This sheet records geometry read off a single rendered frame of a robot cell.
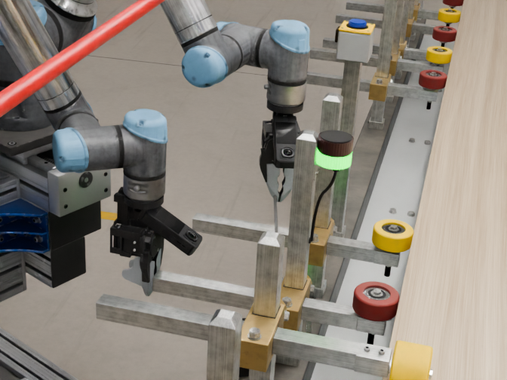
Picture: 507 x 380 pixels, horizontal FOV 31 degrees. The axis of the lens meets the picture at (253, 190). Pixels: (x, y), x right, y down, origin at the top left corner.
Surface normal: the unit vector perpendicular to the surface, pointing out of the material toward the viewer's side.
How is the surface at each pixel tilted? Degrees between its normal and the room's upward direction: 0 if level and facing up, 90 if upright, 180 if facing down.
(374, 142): 0
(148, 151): 91
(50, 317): 0
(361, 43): 90
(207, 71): 90
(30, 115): 73
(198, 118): 0
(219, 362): 90
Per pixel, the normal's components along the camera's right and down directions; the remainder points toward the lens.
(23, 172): -0.64, 0.31
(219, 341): -0.25, 0.42
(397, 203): 0.05, -0.90
